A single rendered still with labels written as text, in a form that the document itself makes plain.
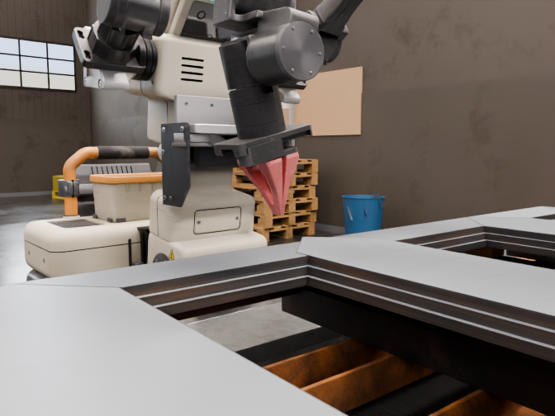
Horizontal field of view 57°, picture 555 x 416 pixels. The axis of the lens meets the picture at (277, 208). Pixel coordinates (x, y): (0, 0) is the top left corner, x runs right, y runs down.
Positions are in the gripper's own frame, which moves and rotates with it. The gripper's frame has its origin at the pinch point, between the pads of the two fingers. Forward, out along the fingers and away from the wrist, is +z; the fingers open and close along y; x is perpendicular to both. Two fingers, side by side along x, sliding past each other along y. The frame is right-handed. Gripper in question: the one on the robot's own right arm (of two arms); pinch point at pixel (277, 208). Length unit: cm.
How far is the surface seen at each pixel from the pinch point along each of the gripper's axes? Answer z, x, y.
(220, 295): 8.0, 1.3, -9.5
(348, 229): 152, 320, 290
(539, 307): 9.5, -27.0, 8.4
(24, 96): -57, 1137, 193
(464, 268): 11.6, -13.6, 16.0
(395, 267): 10.1, -8.1, 10.0
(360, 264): 9.5, -4.6, 7.5
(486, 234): 21, 4, 48
